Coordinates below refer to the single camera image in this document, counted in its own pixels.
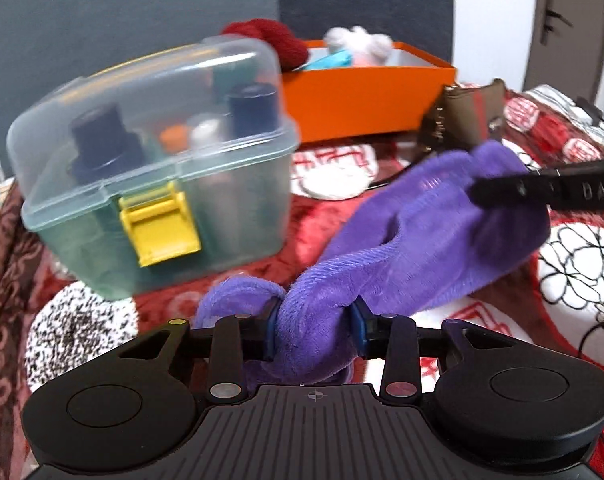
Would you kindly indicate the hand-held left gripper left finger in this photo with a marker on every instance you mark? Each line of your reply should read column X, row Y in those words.
column 269, row 332

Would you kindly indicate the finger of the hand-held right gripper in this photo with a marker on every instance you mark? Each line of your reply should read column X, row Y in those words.
column 511, row 190

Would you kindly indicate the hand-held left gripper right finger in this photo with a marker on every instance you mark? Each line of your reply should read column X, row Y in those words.
column 358, row 327

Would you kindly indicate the purple fleece cloth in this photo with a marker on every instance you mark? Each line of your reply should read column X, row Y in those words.
column 406, row 250

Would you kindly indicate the orange cardboard box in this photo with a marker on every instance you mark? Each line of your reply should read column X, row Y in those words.
column 357, row 105

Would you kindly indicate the white plush toy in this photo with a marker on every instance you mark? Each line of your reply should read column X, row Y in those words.
column 366, row 45

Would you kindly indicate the red knitted cloth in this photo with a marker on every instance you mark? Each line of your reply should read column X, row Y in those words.
column 282, row 45

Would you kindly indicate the olive striped handbag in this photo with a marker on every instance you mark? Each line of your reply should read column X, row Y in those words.
column 461, row 115

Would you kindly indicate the clear plastic storage box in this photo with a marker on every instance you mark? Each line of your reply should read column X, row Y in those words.
column 232, row 220

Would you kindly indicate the grey door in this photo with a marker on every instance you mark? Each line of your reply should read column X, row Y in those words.
column 581, row 50

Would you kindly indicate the white cap small bottle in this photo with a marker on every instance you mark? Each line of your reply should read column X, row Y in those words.
column 205, row 132

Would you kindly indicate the orange cap small bottle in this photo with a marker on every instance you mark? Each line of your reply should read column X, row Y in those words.
column 174, row 138

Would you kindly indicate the blue cap bottle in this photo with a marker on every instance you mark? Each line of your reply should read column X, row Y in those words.
column 252, row 110

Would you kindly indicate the black cap bottle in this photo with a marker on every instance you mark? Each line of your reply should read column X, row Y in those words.
column 104, row 135

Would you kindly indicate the brown patterned scarf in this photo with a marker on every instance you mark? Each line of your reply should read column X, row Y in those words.
column 2, row 310

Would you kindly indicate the grey upholstered headboard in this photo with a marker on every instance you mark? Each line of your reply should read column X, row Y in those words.
column 107, row 20

